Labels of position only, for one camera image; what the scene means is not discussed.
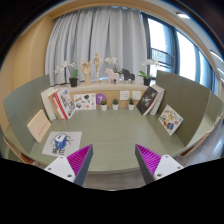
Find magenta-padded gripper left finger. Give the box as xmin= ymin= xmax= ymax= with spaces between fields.
xmin=43 ymin=143 xmax=94 ymax=187

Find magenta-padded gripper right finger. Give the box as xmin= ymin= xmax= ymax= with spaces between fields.
xmin=134 ymin=143 xmax=184 ymax=185

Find blue and white computer mouse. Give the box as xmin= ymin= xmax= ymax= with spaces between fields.
xmin=53 ymin=133 xmax=70 ymax=150

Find white mouse pad with drawing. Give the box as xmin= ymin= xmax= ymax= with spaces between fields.
xmin=41 ymin=130 xmax=83 ymax=158

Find wooden chair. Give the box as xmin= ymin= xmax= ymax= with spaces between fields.
xmin=179 ymin=114 xmax=224 ymax=158
xmin=2 ymin=136 xmax=36 ymax=166

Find white board with colourful stickers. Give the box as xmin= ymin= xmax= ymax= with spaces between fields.
xmin=157 ymin=104 xmax=184 ymax=137

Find beige card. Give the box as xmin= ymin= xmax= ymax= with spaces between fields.
xmin=26 ymin=109 xmax=52 ymax=144

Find red-edged picture magazine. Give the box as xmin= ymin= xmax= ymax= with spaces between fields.
xmin=49 ymin=86 xmax=76 ymax=120

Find small plant in white pot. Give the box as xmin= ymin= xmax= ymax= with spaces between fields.
xmin=111 ymin=98 xmax=120 ymax=111
xmin=127 ymin=97 xmax=136 ymax=111
xmin=99 ymin=99 xmax=109 ymax=112

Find white sheet with stickers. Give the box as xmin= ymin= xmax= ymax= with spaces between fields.
xmin=73 ymin=92 xmax=97 ymax=111

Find leaning white books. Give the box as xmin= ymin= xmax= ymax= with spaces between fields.
xmin=149 ymin=84 xmax=166 ymax=116

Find dark book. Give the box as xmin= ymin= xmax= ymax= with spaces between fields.
xmin=136 ymin=86 xmax=159 ymax=116

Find green desk partition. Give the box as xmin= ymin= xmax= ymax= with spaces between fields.
xmin=154 ymin=69 xmax=212 ymax=148
xmin=3 ymin=74 xmax=51 ymax=154

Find purple round sign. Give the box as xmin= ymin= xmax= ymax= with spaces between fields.
xmin=95 ymin=92 xmax=108 ymax=106

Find white orchid in black pot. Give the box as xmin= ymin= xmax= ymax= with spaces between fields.
xmin=53 ymin=60 xmax=80 ymax=88
xmin=137 ymin=58 xmax=161 ymax=87
xmin=104 ymin=56 xmax=121 ymax=75

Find black horse figure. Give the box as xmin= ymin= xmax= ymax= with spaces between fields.
xmin=120 ymin=68 xmax=136 ymax=83

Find wooden hand model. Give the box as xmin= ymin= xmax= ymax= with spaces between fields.
xmin=80 ymin=60 xmax=92 ymax=86

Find pink horse figure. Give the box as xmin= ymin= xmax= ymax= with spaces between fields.
xmin=104 ymin=67 xmax=121 ymax=85

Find wooden mannequin figure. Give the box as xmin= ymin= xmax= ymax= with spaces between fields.
xmin=92 ymin=51 xmax=104 ymax=84

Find grey curtain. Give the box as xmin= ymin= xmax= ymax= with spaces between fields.
xmin=44 ymin=6 xmax=149 ymax=86

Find white wall socket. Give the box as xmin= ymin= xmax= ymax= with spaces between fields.
xmin=131 ymin=90 xmax=142 ymax=101
xmin=119 ymin=90 xmax=131 ymax=101

